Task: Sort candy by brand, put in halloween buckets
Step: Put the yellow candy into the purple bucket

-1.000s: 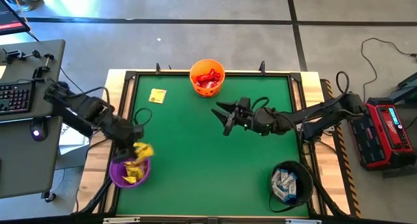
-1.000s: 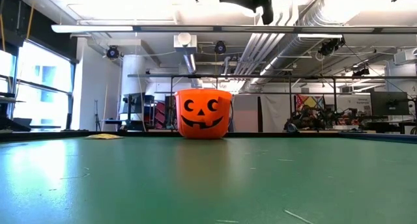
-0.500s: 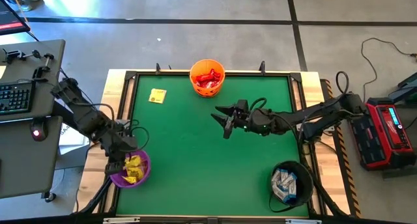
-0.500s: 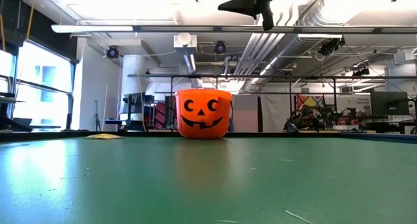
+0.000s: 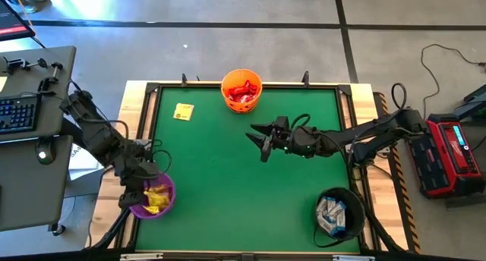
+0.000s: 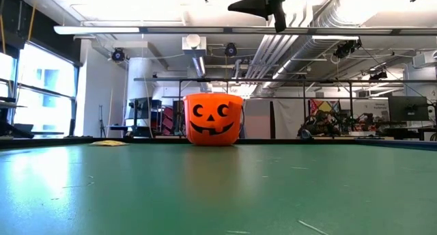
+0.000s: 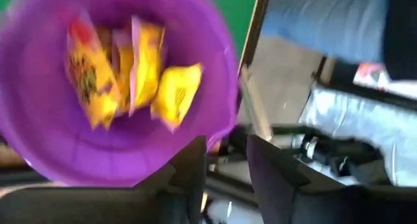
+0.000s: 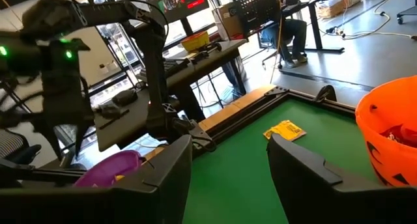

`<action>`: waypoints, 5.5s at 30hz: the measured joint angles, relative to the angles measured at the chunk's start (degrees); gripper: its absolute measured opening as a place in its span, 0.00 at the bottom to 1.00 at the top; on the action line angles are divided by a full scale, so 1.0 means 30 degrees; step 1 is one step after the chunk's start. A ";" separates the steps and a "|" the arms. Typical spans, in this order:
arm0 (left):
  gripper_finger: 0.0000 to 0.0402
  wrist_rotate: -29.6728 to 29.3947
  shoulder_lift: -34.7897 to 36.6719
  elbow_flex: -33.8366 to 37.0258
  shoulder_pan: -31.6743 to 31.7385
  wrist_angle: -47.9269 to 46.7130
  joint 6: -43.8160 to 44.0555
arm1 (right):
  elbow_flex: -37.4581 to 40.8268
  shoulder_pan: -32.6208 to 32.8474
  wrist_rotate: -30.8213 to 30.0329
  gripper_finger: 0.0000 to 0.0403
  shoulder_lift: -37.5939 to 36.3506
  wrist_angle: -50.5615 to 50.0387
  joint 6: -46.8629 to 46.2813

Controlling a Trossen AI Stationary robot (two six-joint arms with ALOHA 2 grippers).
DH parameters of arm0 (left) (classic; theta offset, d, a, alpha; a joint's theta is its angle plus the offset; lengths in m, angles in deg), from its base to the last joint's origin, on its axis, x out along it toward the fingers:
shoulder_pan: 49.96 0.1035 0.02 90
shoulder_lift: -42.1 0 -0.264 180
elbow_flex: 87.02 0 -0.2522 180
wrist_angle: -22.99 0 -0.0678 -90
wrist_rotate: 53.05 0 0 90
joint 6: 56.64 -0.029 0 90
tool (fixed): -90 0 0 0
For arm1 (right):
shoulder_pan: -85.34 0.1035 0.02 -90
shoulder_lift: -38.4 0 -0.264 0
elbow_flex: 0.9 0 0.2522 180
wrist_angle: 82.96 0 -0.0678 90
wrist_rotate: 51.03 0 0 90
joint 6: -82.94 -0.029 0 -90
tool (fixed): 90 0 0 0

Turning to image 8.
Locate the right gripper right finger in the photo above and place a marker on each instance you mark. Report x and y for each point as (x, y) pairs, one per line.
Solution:
(325, 204)

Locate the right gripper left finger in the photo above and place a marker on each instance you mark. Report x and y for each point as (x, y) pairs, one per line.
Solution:
(97, 204)

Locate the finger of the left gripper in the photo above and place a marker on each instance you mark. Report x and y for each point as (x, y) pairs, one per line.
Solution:
(81, 137)
(52, 139)

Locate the yellow Sour Patch Kids packet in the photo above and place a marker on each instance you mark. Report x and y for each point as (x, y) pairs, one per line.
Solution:
(286, 130)
(119, 178)

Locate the red candy packet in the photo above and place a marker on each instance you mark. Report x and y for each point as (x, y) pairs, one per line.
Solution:
(389, 134)

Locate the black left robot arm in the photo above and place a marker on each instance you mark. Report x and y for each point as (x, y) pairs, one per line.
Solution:
(156, 71)

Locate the purple plastic bucket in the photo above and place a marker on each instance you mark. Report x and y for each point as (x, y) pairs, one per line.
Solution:
(107, 168)

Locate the grey desk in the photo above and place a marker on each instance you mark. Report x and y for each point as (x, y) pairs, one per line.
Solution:
(130, 129)
(208, 66)

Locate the black computer mouse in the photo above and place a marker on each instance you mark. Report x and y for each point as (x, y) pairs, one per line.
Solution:
(125, 97)

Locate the orange pumpkin face bucket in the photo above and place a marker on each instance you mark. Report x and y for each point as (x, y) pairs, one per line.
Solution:
(384, 146)

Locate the green table mat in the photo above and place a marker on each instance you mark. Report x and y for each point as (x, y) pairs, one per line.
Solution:
(244, 172)

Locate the backlit computer keyboard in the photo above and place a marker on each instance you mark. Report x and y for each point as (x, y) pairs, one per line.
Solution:
(174, 67)

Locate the black monitor red stripe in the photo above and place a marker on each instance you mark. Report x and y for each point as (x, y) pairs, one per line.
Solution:
(172, 2)

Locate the yellow plastic bowl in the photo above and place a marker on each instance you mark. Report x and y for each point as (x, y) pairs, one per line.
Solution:
(195, 41)

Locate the person's shoe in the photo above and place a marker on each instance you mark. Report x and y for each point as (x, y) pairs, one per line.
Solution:
(300, 58)

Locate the brown cardboard box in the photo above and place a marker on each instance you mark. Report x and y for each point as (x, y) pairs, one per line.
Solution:
(226, 22)

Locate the person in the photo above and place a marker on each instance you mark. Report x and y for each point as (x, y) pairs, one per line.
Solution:
(293, 32)

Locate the black standing desk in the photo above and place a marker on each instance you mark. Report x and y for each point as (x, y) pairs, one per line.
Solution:
(315, 28)

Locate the floor stand yellow rod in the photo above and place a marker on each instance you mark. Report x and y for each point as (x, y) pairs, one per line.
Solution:
(279, 32)

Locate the stacked cardboard boxes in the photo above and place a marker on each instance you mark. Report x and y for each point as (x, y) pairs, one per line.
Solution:
(332, 9)

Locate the black mesh office chair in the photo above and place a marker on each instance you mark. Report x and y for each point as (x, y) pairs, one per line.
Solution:
(257, 12)

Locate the black rolling cart base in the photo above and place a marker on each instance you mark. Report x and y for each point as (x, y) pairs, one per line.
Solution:
(407, 13)

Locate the black frame clip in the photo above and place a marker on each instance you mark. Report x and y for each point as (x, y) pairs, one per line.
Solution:
(327, 93)

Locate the black table edge frame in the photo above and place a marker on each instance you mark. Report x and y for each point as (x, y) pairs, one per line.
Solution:
(254, 111)

